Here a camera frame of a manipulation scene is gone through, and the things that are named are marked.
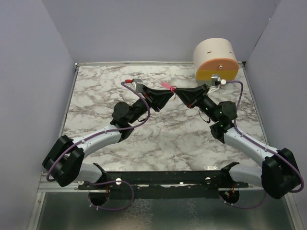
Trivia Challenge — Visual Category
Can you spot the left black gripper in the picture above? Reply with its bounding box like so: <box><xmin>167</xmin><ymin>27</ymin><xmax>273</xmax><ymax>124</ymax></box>
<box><xmin>128</xmin><ymin>85</ymin><xmax>174</xmax><ymax>125</ymax></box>

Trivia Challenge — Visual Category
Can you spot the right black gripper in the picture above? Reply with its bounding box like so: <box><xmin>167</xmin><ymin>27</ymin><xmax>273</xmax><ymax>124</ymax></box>
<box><xmin>174</xmin><ymin>84</ymin><xmax>220</xmax><ymax>123</ymax></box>

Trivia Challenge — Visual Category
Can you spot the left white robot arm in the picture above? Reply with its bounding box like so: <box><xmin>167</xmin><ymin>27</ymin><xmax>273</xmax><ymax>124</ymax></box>
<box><xmin>42</xmin><ymin>86</ymin><xmax>174</xmax><ymax>189</ymax></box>

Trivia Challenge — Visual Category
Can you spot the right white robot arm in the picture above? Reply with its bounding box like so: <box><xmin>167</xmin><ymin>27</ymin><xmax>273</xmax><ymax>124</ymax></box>
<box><xmin>171</xmin><ymin>84</ymin><xmax>305</xmax><ymax>199</ymax></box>

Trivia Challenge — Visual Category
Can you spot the round tricolour drawer cabinet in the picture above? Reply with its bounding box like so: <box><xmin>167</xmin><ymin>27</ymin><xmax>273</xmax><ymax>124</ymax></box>
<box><xmin>193</xmin><ymin>38</ymin><xmax>239</xmax><ymax>86</ymax></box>

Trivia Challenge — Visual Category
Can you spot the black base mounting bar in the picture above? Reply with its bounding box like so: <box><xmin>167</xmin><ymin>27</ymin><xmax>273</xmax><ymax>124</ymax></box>
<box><xmin>49</xmin><ymin>165</ymin><xmax>250</xmax><ymax>199</ymax></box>

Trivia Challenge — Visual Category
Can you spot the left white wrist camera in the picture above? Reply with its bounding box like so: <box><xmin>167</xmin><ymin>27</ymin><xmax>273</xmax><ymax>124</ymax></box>
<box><xmin>126</xmin><ymin>79</ymin><xmax>143</xmax><ymax>93</ymax></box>

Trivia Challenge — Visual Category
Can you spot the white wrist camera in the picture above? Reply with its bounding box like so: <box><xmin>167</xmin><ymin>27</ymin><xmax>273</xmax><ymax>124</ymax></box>
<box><xmin>126</xmin><ymin>79</ymin><xmax>143</xmax><ymax>93</ymax></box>
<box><xmin>208</xmin><ymin>74</ymin><xmax>227</xmax><ymax>93</ymax></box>

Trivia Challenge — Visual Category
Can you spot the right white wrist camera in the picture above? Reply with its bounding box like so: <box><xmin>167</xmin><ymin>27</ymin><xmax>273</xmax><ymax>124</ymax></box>
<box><xmin>208</xmin><ymin>74</ymin><xmax>227</xmax><ymax>93</ymax></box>

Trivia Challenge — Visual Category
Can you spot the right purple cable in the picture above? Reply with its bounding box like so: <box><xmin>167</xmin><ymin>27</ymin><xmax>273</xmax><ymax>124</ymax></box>
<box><xmin>225</xmin><ymin>80</ymin><xmax>305</xmax><ymax>208</ymax></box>

